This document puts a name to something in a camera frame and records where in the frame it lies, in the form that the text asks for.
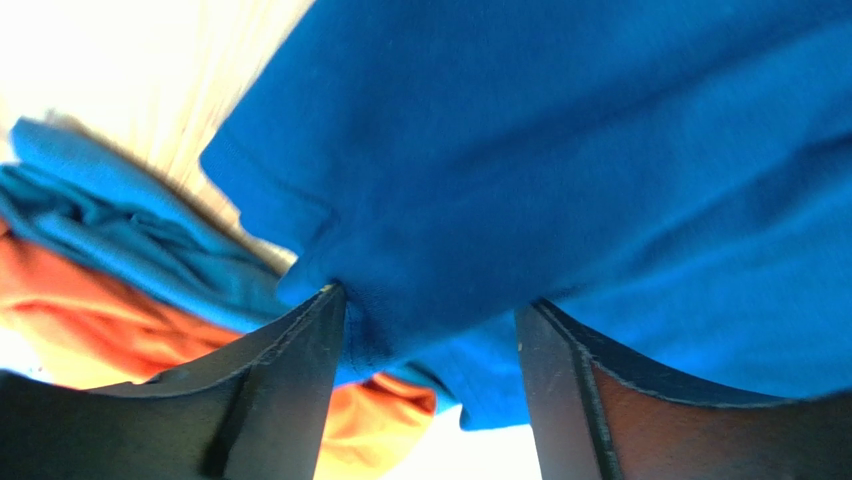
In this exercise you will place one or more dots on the navy blue t shirt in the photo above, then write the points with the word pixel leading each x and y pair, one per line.
pixel 675 175

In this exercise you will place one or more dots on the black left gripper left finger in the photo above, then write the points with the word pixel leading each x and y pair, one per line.
pixel 253 409

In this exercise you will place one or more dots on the blue folded shirt under orange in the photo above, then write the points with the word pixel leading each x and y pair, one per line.
pixel 76 197

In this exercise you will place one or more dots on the orange folded t shirt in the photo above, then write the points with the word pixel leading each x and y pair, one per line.
pixel 88 330

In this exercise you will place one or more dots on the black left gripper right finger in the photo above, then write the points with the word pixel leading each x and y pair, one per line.
pixel 601 410

